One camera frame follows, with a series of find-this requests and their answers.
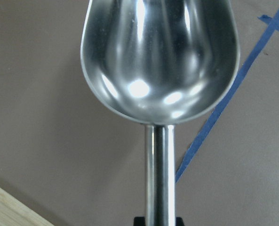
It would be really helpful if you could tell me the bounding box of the wooden cutting board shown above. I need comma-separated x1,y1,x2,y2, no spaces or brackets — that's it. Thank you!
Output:
0,188,52,226

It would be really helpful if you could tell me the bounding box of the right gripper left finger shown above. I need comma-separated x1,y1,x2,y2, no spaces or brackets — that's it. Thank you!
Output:
133,217,146,226

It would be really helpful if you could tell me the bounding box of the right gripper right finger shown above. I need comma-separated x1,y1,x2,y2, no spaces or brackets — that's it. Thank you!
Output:
176,217,184,226

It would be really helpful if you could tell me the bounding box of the stainless steel ice scoop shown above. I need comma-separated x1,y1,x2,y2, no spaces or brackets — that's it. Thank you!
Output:
80,0,240,226

